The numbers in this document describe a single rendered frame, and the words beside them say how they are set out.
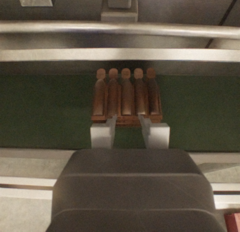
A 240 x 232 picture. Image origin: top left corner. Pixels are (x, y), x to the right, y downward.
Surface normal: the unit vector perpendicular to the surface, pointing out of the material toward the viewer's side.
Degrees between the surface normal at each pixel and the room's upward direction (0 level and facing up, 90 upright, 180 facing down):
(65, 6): 90
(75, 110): 2
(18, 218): 0
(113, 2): 90
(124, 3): 90
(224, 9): 90
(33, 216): 0
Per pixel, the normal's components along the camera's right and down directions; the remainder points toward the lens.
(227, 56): -0.04, 0.49
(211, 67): -0.03, 0.90
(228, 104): -0.03, -0.44
